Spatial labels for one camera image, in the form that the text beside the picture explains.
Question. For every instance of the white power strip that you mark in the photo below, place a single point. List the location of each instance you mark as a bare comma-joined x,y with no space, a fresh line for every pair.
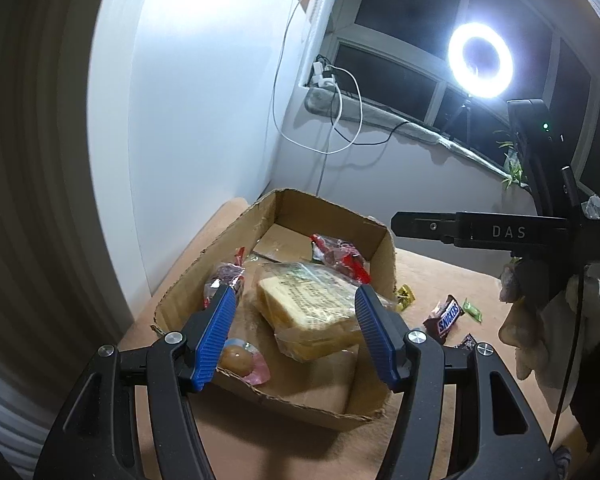
322,72

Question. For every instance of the green wrapped candy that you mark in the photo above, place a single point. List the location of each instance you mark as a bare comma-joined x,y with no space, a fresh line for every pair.
472,310

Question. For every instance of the grey windowsill cloth roll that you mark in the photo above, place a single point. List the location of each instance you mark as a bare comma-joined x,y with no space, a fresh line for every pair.
380,115

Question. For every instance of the cardboard box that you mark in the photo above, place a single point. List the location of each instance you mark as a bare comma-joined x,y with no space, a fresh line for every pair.
310,400

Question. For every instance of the chocolate cake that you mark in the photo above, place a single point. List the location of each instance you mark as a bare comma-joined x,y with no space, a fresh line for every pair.
340,255
225,280

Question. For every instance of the orange blanket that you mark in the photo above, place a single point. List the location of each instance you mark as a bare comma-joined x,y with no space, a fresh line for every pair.
520,410

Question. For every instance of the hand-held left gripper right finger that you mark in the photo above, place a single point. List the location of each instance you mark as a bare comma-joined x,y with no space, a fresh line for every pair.
377,340

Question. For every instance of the yellow sponge cake package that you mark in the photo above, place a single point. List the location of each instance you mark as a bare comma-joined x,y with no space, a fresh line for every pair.
300,310

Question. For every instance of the person's right hand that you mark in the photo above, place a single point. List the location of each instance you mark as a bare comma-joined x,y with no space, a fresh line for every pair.
522,337

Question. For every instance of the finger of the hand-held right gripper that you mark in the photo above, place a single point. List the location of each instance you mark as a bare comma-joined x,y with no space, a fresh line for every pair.
422,226

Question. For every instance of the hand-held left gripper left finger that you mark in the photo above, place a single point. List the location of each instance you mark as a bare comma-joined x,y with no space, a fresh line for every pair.
212,345

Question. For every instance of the white window frame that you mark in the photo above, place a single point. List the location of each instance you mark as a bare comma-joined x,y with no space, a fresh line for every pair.
330,15

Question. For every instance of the large brown chocolate bar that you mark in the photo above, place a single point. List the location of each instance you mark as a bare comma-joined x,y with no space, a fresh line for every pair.
445,320

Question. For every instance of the gold wrapped candy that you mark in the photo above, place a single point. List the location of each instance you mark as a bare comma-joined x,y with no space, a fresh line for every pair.
405,297

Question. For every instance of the potted green plant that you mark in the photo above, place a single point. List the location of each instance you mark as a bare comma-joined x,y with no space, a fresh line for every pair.
512,170

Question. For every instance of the small black snack packet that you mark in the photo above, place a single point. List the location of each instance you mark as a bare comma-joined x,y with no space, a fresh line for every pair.
467,342

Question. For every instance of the orange rimmed jelly cup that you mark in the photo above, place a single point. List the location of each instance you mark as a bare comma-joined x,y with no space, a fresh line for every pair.
237,357

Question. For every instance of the black tripod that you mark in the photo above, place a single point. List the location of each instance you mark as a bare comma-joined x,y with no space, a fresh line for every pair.
462,115

